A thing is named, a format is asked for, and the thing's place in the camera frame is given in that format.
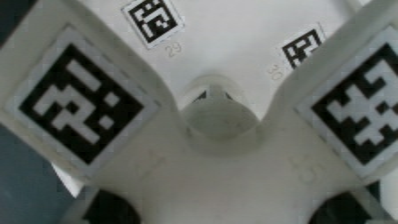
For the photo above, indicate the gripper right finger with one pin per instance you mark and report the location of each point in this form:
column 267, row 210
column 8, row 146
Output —
column 354, row 208

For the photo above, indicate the white cylindrical table leg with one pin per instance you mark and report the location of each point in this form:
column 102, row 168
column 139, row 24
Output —
column 215, row 112

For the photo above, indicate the white cross-shaped table base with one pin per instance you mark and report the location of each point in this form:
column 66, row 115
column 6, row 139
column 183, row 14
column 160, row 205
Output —
column 192, row 180

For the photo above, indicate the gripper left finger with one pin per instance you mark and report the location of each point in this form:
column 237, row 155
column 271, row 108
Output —
column 100, row 208

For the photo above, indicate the white round table top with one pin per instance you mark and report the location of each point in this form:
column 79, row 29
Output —
column 301, row 57

